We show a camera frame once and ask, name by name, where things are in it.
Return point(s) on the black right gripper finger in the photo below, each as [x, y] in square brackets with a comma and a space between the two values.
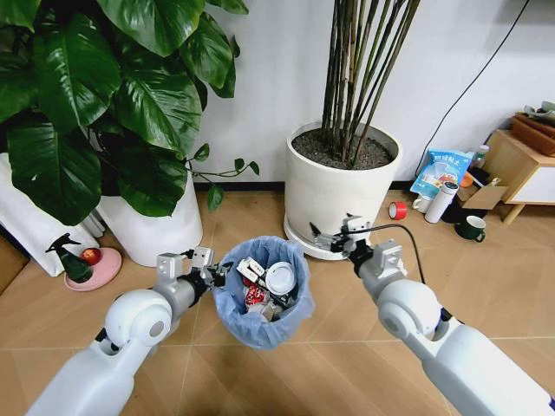
[326, 239]
[349, 216]

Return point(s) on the white thermos bottle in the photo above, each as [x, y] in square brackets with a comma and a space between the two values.
[440, 203]

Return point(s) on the grey-green bundle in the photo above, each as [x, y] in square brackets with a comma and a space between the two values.
[542, 110]

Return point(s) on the white cigarette box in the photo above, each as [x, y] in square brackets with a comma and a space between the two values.
[251, 268]

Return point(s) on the brown box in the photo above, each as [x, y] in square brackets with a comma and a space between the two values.
[535, 132]

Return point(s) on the red crumpled wrapper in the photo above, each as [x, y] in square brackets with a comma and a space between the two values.
[256, 296]

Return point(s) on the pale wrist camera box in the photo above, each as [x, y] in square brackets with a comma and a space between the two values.
[203, 258]
[356, 226]

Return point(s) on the dark green mug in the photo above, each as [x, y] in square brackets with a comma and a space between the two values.
[470, 229]

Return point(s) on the white mug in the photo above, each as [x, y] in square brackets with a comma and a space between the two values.
[419, 204]

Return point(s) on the white pot with soil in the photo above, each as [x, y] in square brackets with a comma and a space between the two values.
[334, 190]

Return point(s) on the blue printed package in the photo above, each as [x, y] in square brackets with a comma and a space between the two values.
[438, 167]

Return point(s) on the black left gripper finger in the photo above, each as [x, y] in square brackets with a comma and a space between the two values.
[220, 268]
[218, 281]

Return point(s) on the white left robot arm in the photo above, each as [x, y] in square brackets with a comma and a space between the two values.
[134, 316]

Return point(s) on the white pot saucer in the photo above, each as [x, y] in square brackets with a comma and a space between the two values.
[302, 247]

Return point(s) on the large-leaf green plant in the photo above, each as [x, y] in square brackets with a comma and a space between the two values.
[73, 78]

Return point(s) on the red tape roll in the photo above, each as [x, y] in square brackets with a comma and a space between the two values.
[403, 211]

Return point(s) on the open cardboard box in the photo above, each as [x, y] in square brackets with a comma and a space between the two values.
[487, 197]

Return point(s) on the plain white plant pot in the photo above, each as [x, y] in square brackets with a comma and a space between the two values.
[152, 238]

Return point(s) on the trash bin with blue liner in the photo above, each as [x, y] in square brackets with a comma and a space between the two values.
[260, 333]

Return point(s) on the white plastic cup lid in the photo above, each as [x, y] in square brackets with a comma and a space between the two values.
[281, 277]

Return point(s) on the dark green spray bottle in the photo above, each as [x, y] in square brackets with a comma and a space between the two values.
[76, 266]

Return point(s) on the red apple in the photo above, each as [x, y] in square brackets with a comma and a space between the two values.
[91, 256]

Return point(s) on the bamboo stem plant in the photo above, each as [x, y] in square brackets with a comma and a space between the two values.
[347, 86]

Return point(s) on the pink round tray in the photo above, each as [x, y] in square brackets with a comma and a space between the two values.
[108, 269]

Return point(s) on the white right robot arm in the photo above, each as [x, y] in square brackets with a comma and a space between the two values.
[455, 355]

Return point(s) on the orange small cup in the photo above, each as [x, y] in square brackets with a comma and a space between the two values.
[465, 180]

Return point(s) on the wooden cabinet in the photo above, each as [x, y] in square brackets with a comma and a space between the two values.
[516, 164]

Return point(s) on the grey crumpled paper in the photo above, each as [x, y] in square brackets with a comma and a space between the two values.
[265, 312]

